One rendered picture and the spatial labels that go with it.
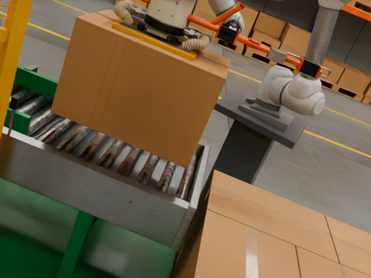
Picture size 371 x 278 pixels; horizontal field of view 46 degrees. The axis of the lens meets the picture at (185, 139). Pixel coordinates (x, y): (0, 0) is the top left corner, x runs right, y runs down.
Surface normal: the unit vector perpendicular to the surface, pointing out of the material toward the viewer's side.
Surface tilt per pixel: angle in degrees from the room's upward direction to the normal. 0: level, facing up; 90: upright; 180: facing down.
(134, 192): 90
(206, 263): 0
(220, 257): 0
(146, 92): 90
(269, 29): 90
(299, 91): 97
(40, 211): 0
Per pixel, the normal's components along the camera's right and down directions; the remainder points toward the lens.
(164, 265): 0.36, -0.86
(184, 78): -0.14, 0.35
